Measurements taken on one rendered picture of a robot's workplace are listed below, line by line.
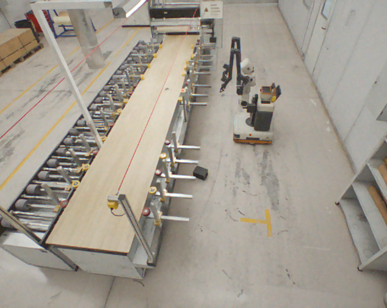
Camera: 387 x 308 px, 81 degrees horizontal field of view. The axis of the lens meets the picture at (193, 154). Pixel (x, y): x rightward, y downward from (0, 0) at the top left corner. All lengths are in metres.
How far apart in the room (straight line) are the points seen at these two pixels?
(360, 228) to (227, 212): 1.61
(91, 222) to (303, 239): 2.47
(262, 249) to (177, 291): 1.12
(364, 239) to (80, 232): 3.11
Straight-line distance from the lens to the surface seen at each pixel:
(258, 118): 3.88
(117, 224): 2.35
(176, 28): 6.23
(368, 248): 3.46
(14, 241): 3.01
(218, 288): 2.94
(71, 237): 2.47
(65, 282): 3.38
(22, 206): 3.06
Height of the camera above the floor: 2.85
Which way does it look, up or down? 46 degrees down
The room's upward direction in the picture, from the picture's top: 4 degrees counter-clockwise
